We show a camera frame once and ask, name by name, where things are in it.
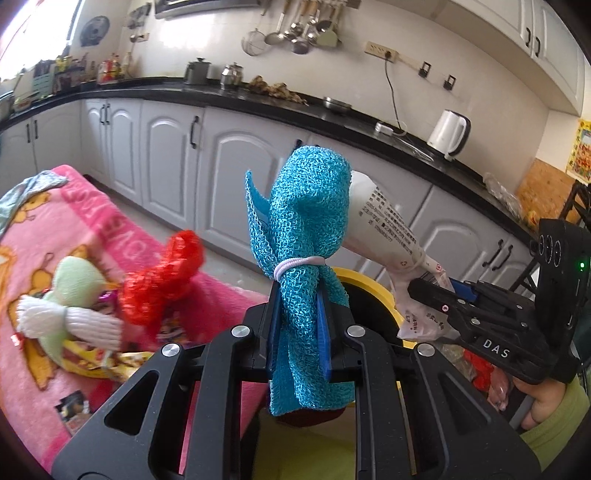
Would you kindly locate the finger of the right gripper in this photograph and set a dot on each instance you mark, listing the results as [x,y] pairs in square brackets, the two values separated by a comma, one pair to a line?
[439,311]

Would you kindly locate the wall power strip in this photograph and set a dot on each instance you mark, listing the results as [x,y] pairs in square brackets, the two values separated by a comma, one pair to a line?
[381,51]

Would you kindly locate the small photo card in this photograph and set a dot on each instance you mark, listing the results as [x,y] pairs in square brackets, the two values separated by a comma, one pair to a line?
[74,411]

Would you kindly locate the light green knitted cloth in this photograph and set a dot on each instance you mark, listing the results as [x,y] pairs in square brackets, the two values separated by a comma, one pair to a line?
[76,283]

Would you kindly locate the ginger roots pile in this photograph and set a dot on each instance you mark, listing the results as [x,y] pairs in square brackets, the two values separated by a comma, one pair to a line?
[259,86]

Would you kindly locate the white electric kettle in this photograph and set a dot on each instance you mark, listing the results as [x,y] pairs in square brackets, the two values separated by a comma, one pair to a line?
[450,134]

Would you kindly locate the range hood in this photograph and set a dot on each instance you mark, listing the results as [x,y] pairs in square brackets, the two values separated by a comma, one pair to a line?
[172,8]

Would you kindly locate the wall fan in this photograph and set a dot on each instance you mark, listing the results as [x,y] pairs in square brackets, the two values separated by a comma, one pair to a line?
[94,31]

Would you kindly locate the hanging mesh strainer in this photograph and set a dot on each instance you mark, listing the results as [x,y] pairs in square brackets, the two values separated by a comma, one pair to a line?
[253,43]

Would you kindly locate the clear plastic bag on counter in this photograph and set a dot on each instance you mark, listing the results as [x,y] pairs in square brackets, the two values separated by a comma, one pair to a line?
[504,196]

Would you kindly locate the white foam net sleeve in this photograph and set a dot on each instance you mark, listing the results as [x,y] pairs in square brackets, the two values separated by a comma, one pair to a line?
[37,318]

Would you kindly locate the pink cartoon blanket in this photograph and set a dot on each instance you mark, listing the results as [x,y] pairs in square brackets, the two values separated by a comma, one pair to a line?
[182,413]

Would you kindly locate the yellow rimmed trash bin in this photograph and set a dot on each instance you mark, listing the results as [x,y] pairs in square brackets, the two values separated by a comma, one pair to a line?
[372,305]

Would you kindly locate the green sleeve forearm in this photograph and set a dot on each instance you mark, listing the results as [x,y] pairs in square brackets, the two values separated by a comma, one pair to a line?
[548,439]

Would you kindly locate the steel bowl on counter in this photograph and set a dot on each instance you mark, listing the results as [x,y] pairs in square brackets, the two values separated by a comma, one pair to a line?
[336,106]

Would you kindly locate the red mesh net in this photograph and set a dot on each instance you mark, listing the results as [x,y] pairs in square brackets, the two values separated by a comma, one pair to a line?
[146,296]

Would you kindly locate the steel kettle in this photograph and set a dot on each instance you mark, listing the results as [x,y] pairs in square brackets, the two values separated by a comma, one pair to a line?
[231,76]

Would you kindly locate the dark metal pot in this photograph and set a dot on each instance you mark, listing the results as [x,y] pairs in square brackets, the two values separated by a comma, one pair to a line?
[196,72]

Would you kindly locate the blue knitted mesh cloth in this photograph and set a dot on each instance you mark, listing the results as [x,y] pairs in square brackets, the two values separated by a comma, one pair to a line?
[293,232]

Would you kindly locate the person's right hand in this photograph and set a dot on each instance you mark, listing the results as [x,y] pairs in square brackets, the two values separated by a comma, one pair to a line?
[547,397]

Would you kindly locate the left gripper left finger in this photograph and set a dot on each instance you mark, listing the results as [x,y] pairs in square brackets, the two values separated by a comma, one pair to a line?
[263,342]

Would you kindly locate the light blue cloth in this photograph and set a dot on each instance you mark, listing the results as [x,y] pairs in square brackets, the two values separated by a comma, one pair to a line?
[16,197]

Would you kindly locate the black counter top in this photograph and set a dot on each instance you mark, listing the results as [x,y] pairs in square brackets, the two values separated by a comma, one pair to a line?
[355,129]

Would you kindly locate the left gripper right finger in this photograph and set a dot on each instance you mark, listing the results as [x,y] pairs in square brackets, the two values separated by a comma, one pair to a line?
[337,358]

